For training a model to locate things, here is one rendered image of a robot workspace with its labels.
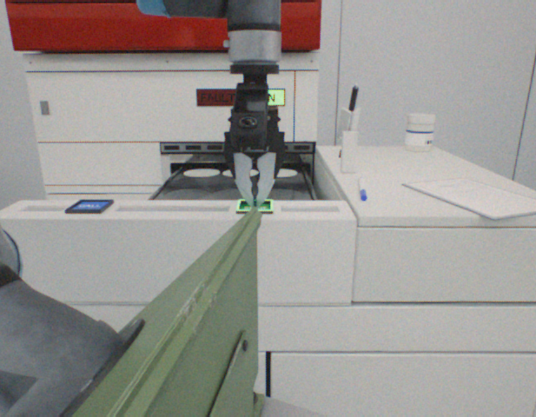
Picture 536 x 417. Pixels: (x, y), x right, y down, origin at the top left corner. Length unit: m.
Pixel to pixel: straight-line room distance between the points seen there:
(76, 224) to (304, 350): 0.41
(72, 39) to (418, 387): 1.13
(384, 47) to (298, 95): 1.62
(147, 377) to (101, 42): 1.10
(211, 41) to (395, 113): 1.83
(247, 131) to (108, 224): 0.26
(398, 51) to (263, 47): 2.23
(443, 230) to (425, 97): 2.23
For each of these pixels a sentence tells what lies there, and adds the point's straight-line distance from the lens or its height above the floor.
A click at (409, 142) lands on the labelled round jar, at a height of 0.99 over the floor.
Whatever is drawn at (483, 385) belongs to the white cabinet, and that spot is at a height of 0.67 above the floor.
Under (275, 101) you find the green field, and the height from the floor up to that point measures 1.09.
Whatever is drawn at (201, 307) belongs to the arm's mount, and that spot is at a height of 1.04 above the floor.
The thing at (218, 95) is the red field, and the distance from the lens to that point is 1.20.
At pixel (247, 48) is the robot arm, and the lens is 0.59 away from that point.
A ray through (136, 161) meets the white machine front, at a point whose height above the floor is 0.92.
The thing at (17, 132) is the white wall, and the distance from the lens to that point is 3.16.
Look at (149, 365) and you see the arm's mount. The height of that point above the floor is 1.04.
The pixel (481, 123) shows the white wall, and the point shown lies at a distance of 3.01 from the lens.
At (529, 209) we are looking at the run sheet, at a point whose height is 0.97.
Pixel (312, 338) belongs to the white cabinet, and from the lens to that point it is 0.70.
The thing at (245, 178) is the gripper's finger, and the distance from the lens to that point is 0.62.
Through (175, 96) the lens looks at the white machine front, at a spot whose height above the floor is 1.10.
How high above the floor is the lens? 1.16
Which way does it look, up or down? 18 degrees down
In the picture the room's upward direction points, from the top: straight up
